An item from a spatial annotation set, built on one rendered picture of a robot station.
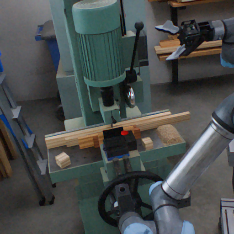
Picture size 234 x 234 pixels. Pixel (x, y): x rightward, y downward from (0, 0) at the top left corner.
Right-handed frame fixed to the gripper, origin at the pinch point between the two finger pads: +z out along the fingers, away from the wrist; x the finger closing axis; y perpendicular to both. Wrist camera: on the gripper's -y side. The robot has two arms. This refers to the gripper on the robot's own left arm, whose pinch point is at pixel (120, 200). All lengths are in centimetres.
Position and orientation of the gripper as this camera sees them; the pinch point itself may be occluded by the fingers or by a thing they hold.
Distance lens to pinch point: 123.7
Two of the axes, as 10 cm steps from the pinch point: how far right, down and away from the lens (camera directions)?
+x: 9.7, -2.3, 1.2
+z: -1.2, 0.0, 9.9
